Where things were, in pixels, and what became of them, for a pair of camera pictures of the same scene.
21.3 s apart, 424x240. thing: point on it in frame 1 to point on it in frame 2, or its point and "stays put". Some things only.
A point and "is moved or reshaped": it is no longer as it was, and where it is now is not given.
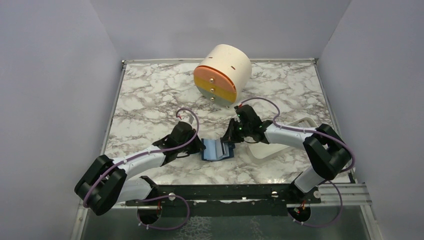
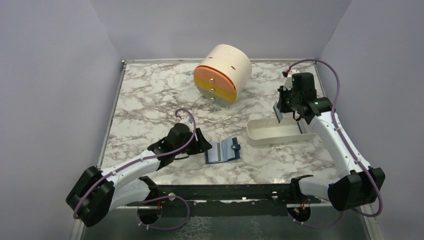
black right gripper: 229,136 to 282,107
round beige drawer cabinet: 223,74 stays put
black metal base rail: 229,200 stays put
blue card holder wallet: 214,150 is moved or reshaped
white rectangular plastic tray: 259,150 is moved or reshaped
